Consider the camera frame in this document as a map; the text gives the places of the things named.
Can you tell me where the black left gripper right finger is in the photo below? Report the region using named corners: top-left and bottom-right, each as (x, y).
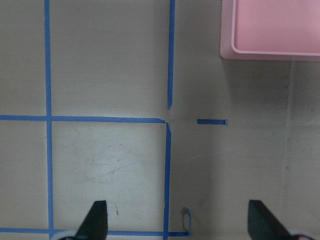
top-left (247, 199), bottom-right (292, 240)

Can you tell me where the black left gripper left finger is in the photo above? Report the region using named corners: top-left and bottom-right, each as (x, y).
top-left (74, 200), bottom-right (108, 240)

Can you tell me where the pink plastic box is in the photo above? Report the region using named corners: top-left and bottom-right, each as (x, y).
top-left (220, 0), bottom-right (320, 62)

